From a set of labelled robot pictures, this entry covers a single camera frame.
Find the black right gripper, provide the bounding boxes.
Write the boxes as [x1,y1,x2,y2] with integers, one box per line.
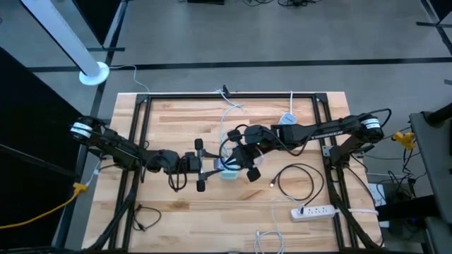
[222,129,264,183]

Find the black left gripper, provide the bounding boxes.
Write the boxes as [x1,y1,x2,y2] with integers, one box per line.
[183,138,227,193]

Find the small blue-grey plug adapter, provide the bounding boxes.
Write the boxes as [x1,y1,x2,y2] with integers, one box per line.
[213,157,230,171]

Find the mint green cube power strip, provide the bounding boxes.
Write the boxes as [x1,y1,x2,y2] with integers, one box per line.
[219,165,240,182]

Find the black USB cable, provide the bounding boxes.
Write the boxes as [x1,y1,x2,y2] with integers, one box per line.
[269,163,326,214]

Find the white tower power strip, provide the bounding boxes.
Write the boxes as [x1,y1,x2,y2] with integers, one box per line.
[278,111,298,126]

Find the white flat power strip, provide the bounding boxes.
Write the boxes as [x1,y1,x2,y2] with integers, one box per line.
[290,204,337,223]

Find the white paper box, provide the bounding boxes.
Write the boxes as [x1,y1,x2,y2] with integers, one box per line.
[368,182,388,208]

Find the black floor box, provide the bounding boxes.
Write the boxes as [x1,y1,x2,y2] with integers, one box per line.
[186,0,227,6]

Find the black power supply box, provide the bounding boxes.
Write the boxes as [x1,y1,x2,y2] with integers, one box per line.
[383,181,414,205]

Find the yellow power plug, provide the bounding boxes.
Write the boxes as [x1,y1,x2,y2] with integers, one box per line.
[391,131,417,151]

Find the white pole with round base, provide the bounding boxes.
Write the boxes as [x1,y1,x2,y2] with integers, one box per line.
[19,0,111,87]

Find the dark grey side table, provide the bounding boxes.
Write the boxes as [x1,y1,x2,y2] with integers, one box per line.
[408,102,452,254]

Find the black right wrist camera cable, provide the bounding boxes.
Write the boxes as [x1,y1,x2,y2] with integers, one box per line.
[218,123,308,167]

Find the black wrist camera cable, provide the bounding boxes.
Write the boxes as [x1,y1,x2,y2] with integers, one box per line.
[218,123,308,167]
[140,151,190,193]

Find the black left wrist camera cable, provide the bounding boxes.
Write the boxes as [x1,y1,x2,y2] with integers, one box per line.
[140,151,190,193]

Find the white cube strip power cord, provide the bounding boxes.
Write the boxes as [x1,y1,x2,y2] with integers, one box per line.
[218,90,246,145]

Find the black aluminium table frame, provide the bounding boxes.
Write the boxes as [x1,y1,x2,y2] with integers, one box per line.
[108,92,358,253]

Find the thin white floor cable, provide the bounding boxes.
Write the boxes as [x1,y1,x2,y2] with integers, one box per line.
[108,63,151,94]

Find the black sleeved cable bundle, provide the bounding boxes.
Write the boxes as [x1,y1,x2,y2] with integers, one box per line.
[324,164,386,253]
[84,165,142,253]

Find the white flat strip power cord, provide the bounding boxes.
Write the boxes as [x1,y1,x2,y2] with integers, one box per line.
[334,207,380,217]

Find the yellow extension cord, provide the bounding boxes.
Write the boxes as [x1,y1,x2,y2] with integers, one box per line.
[0,182,90,231]

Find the black floor cables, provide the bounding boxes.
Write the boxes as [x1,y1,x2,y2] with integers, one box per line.
[239,0,321,8]

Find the black partition wall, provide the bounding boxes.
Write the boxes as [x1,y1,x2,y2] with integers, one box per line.
[0,0,126,250]

